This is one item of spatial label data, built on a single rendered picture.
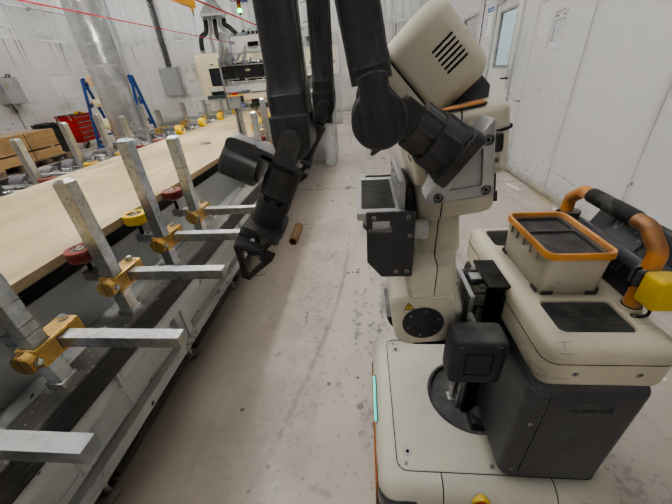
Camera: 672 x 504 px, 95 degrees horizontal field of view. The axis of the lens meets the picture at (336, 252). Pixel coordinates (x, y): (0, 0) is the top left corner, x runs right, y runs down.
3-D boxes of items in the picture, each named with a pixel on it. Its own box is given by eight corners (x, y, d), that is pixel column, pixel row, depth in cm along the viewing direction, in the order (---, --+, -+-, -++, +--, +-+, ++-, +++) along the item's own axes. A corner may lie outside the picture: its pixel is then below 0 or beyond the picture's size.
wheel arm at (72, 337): (189, 340, 72) (184, 326, 69) (182, 351, 69) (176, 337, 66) (21, 338, 76) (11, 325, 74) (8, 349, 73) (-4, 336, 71)
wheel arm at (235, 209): (271, 212, 136) (269, 202, 134) (269, 215, 133) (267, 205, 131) (178, 215, 140) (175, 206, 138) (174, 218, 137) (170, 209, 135)
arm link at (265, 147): (305, 137, 43) (313, 127, 51) (225, 101, 42) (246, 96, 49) (280, 209, 49) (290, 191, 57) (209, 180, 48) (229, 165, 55)
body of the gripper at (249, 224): (239, 235, 51) (250, 195, 48) (254, 212, 60) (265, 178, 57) (276, 249, 52) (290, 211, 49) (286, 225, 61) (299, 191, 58)
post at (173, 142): (211, 244, 142) (178, 134, 118) (208, 248, 139) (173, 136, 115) (204, 244, 142) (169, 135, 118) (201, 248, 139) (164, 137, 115)
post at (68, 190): (148, 322, 100) (74, 176, 75) (141, 330, 97) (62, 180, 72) (138, 322, 100) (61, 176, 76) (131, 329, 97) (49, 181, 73)
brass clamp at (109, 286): (147, 270, 98) (141, 257, 96) (119, 297, 87) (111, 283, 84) (129, 270, 99) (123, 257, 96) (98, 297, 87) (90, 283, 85)
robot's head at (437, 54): (463, 66, 68) (420, 7, 64) (499, 64, 50) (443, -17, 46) (411, 116, 74) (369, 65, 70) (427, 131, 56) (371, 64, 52)
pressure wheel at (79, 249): (76, 289, 91) (56, 255, 85) (87, 274, 97) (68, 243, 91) (107, 283, 92) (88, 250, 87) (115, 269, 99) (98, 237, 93)
